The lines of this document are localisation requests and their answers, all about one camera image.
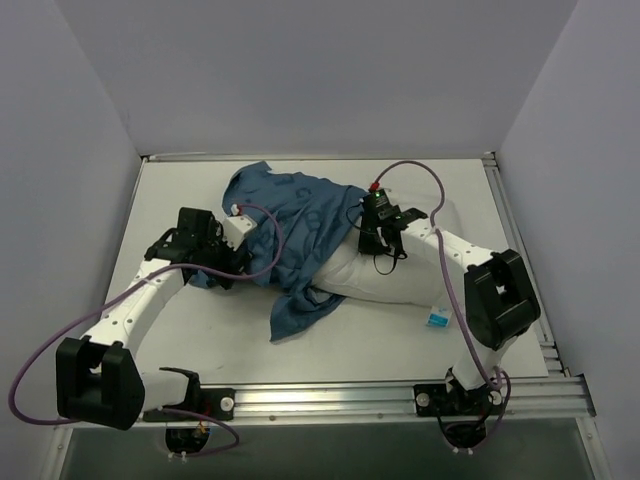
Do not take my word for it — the blue cartoon print pillowcase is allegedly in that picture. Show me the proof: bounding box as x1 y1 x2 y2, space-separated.
222 162 365 342

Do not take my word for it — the white pillow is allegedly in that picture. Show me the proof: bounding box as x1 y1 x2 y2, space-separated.
312 205 450 308

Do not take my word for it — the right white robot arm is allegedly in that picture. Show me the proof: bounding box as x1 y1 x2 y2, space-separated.
360 189 541 413

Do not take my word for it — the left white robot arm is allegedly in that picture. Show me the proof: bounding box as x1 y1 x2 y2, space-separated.
56 207 257 430

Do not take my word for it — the blue white pillow tag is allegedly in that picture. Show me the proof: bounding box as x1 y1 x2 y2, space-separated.
426 306 452 329

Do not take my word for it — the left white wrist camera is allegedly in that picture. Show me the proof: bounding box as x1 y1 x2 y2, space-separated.
222 204 257 251

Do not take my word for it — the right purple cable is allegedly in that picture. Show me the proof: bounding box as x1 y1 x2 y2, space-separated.
372 159 511 436

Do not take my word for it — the purple cable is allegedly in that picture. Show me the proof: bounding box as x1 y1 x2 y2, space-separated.
372 159 511 436
9 202 286 459

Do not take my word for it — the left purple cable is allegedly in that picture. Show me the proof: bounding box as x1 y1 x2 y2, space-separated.
9 202 286 459

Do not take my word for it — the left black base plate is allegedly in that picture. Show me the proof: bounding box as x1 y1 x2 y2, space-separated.
142 387 236 422

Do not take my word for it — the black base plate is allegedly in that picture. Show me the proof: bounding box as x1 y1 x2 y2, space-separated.
142 387 236 422
413 382 502 417

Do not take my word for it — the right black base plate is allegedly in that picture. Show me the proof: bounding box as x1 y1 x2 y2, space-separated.
413 382 502 417

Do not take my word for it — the aluminium right side rail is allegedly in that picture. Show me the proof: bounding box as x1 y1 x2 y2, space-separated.
482 152 571 377

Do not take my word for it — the aluminium rail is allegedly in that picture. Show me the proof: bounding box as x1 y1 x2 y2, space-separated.
482 152 571 377
55 377 596 429

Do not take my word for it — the aluminium front rail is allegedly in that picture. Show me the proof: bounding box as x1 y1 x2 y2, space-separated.
55 377 596 429

